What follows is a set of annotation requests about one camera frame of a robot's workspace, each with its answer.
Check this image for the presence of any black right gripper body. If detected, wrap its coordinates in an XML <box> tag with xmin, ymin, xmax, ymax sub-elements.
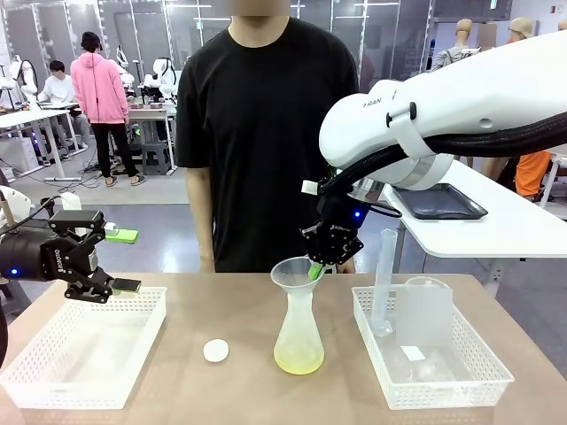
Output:
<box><xmin>300</xmin><ymin>196</ymin><xmax>369</xmax><ymax>266</ymax></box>

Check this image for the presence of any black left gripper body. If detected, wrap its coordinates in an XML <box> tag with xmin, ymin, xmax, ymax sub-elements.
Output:
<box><xmin>0</xmin><ymin>229</ymin><xmax>100</xmax><ymax>284</ymax></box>

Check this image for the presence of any translucent plastic funnel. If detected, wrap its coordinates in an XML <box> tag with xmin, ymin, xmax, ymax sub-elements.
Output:
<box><xmin>270</xmin><ymin>258</ymin><xmax>327</xmax><ymax>306</ymax></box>

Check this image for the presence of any clear graduated cylinder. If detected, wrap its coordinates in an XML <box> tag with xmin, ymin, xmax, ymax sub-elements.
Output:
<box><xmin>370</xmin><ymin>228</ymin><xmax>396</xmax><ymax>338</ymax></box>

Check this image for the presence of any translucent conical flask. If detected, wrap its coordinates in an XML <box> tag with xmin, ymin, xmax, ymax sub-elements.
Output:
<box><xmin>273</xmin><ymin>290</ymin><xmax>326</xmax><ymax>376</ymax></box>

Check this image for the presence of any white round flask cap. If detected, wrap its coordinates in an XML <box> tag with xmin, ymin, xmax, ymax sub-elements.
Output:
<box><xmin>203</xmin><ymin>338</ymin><xmax>230</xmax><ymax>366</ymax></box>

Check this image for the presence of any clear plastic beaker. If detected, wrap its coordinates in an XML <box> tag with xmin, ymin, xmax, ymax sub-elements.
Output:
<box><xmin>396</xmin><ymin>344</ymin><xmax>462</xmax><ymax>386</ymax></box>
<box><xmin>394</xmin><ymin>275</ymin><xmax>455</xmax><ymax>348</ymax></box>

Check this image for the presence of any white perforated plastic basket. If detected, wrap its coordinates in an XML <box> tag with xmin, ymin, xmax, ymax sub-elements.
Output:
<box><xmin>351</xmin><ymin>285</ymin><xmax>516</xmax><ymax>411</ymax></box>
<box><xmin>0</xmin><ymin>286</ymin><xmax>168</xmax><ymax>410</ymax></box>

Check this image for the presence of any person's right forearm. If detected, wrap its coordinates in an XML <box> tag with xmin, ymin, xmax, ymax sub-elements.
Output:
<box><xmin>185</xmin><ymin>194</ymin><xmax>217</xmax><ymax>258</ymax></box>

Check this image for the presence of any gray plastic step stool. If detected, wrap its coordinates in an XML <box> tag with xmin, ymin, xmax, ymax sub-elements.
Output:
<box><xmin>141</xmin><ymin>142</ymin><xmax>173</xmax><ymax>177</ymax></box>

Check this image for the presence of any black plastic tray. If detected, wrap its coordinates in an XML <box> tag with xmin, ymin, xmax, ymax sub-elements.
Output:
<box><xmin>391</xmin><ymin>182</ymin><xmax>489</xmax><ymax>221</ymax></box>

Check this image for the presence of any person in black t-shirt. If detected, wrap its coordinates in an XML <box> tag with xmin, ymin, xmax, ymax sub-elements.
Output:
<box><xmin>175</xmin><ymin>0</ymin><xmax>361</xmax><ymax>274</ymax></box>

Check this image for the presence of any white workbench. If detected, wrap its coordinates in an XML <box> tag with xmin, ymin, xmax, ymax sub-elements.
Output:
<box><xmin>127</xmin><ymin>104</ymin><xmax>179</xmax><ymax>174</ymax></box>

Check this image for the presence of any white office desk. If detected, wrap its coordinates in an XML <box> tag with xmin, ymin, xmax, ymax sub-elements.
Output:
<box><xmin>0</xmin><ymin>108</ymin><xmax>83</xmax><ymax>183</ymax></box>

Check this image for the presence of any person in pink hoodie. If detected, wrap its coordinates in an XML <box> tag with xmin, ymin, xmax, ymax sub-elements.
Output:
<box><xmin>69</xmin><ymin>31</ymin><xmax>147</xmax><ymax>188</ymax></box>

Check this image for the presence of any seated person in white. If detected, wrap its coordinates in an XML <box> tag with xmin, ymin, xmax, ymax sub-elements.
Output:
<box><xmin>37</xmin><ymin>60</ymin><xmax>92</xmax><ymax>154</ymax></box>

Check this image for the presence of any mannequin in orange trousers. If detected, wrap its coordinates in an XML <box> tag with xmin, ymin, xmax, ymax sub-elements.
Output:
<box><xmin>516</xmin><ymin>150</ymin><xmax>554</xmax><ymax>200</ymax></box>

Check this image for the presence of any mannequin in gray shirt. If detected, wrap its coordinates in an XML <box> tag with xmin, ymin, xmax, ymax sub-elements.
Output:
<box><xmin>431</xmin><ymin>18</ymin><xmax>484</xmax><ymax>72</ymax></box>

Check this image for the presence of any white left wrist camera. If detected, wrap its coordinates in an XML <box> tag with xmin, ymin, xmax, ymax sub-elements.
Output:
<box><xmin>58</xmin><ymin>191</ymin><xmax>84</xmax><ymax>213</ymax></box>

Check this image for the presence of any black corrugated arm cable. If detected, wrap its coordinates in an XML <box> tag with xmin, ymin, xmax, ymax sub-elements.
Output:
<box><xmin>317</xmin><ymin>118</ymin><xmax>567</xmax><ymax>196</ymax></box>

